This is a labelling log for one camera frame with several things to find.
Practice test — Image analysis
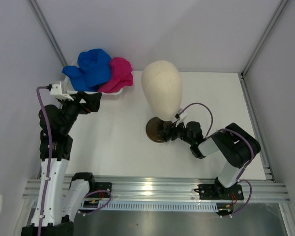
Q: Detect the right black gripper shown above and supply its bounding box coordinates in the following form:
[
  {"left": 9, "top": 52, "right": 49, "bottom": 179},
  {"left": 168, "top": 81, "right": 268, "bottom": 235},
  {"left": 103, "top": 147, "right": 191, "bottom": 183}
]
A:
[{"left": 158, "top": 118, "right": 193, "bottom": 145}]

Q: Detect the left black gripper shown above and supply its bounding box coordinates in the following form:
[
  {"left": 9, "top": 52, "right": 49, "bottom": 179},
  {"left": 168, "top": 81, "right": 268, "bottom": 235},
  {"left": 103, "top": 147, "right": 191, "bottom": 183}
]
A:
[{"left": 58, "top": 90, "right": 101, "bottom": 134}]

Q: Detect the blue baseball cap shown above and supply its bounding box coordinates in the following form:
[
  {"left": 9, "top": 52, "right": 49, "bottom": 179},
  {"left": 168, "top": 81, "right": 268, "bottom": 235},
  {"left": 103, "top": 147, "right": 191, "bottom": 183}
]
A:
[{"left": 77, "top": 49, "right": 112, "bottom": 88}]

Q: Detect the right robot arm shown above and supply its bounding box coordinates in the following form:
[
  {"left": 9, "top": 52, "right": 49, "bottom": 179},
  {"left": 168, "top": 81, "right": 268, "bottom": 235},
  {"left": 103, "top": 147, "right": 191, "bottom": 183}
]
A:
[{"left": 156, "top": 121, "right": 261, "bottom": 199}]

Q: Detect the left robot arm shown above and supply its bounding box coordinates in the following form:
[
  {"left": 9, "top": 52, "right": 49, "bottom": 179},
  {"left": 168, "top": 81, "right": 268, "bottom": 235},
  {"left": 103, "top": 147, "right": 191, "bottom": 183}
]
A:
[{"left": 21, "top": 91, "right": 102, "bottom": 236}]

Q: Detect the white plastic basket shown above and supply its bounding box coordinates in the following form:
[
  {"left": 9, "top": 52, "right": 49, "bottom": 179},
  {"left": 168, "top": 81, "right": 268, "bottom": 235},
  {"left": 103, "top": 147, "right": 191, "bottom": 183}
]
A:
[{"left": 64, "top": 60, "right": 123, "bottom": 100}]

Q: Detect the pink baseball cap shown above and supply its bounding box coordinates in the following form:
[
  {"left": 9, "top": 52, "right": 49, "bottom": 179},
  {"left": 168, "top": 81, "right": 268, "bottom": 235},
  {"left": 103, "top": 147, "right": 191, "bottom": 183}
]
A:
[{"left": 98, "top": 57, "right": 133, "bottom": 93}]

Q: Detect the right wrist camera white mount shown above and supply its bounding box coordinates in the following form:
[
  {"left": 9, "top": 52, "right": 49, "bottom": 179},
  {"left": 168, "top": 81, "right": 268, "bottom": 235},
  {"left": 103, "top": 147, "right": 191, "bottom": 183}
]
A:
[{"left": 175, "top": 108, "right": 187, "bottom": 122}]

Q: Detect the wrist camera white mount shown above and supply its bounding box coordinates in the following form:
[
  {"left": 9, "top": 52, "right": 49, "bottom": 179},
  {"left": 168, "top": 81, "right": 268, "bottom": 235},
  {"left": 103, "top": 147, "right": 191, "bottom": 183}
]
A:
[
  {"left": 175, "top": 108, "right": 187, "bottom": 122},
  {"left": 47, "top": 81, "right": 74, "bottom": 101}
]

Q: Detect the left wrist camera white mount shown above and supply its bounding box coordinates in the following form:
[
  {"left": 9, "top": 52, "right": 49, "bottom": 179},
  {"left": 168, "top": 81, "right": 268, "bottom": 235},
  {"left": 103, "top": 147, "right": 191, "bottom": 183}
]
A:
[{"left": 47, "top": 81, "right": 74, "bottom": 101}]

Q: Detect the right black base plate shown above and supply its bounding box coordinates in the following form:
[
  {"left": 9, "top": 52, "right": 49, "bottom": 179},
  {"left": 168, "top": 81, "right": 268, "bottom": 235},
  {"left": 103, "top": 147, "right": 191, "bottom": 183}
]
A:
[{"left": 193, "top": 184, "right": 244, "bottom": 200}]

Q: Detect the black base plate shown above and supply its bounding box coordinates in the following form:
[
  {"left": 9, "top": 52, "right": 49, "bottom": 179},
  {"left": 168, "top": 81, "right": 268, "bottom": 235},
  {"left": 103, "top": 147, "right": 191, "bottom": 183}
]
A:
[
  {"left": 193, "top": 184, "right": 244, "bottom": 200},
  {"left": 90, "top": 182, "right": 113, "bottom": 199}
]

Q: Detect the white slotted cable duct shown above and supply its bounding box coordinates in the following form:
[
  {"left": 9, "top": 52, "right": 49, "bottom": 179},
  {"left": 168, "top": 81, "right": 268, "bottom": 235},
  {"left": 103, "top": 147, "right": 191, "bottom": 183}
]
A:
[{"left": 102, "top": 200, "right": 218, "bottom": 212}]

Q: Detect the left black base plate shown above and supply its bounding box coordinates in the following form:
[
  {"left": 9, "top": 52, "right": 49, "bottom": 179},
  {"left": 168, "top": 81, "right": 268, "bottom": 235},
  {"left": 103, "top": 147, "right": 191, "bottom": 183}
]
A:
[{"left": 90, "top": 182, "right": 113, "bottom": 199}]

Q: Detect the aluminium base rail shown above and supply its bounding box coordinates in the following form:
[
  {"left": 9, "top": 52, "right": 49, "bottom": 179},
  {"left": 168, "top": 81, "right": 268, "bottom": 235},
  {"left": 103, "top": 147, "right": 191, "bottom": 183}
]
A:
[{"left": 22, "top": 174, "right": 290, "bottom": 203}]

